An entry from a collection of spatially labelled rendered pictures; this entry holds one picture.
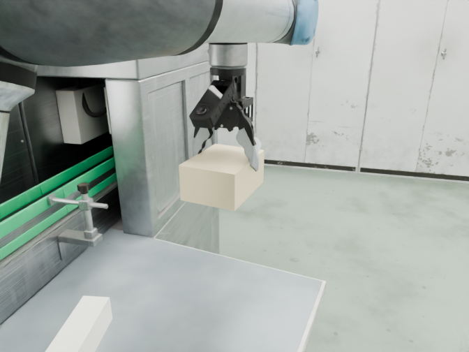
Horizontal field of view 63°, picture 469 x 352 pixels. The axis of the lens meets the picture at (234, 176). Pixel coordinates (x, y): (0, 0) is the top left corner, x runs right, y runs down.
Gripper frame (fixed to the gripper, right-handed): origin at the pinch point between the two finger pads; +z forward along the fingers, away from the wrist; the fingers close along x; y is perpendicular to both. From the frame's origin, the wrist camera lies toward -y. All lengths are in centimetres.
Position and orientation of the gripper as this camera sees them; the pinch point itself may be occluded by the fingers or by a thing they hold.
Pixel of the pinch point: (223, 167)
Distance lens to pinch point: 80.1
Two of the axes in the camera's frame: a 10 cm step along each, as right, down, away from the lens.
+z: -0.1, 9.3, 3.6
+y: 4.0, -3.3, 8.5
